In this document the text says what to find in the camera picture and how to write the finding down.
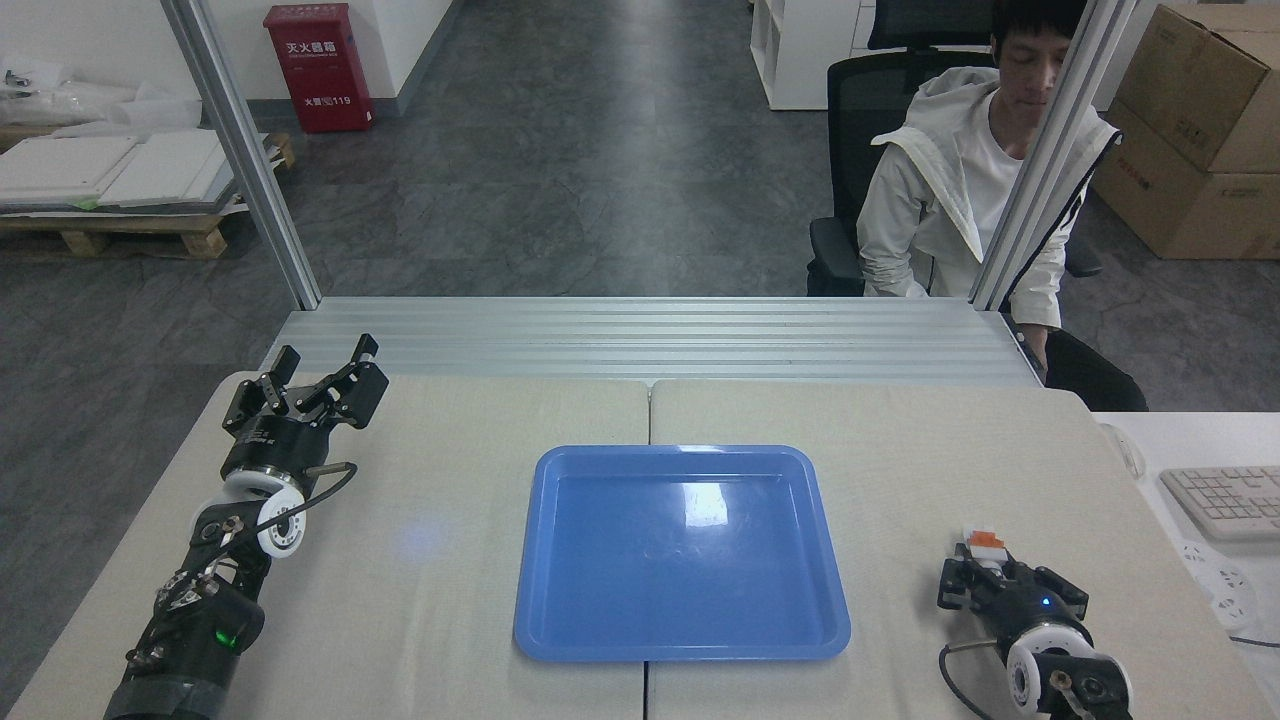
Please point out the white cabinet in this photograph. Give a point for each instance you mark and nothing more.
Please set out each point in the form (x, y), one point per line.
(800, 55)

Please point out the blue plastic tray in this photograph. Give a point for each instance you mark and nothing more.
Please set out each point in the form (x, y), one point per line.
(680, 555)

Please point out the person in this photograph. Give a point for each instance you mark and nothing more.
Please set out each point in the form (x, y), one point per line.
(940, 190)

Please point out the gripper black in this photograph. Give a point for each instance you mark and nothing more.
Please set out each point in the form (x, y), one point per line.
(278, 440)
(1025, 605)

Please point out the white keyboard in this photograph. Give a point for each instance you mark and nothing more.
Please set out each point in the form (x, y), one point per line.
(1225, 500)

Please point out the person's left hand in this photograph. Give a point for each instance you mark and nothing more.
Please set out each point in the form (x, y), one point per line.
(1036, 348)

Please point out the white power strip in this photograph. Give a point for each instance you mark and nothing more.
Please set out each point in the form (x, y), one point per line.
(1220, 590)

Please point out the white and orange switch part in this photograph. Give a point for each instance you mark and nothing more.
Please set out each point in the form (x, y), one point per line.
(985, 548)

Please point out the ribbed aluminium table frame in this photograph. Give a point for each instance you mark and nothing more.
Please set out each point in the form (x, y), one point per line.
(640, 340)

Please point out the clear plastic packaging pile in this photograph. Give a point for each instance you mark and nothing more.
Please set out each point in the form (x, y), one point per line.
(70, 100)

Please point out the stack of white boards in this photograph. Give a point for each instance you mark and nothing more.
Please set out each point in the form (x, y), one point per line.
(110, 170)

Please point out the black office chair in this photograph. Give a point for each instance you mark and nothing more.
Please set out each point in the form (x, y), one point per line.
(850, 150)

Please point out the printed cardboard box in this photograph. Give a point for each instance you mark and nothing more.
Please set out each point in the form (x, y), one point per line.
(1180, 210)

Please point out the red fire extinguisher box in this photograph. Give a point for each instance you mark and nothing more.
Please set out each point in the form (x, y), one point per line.
(320, 70)

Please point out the silver aluminium post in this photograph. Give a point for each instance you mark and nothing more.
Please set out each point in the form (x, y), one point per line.
(1050, 150)
(240, 150)

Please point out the white computer mouse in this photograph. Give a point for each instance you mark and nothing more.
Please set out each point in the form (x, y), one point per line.
(1125, 450)

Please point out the white desk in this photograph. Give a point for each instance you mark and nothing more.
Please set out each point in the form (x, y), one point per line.
(1200, 440)

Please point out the wooden pallet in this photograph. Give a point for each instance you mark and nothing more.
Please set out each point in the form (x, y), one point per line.
(130, 232)

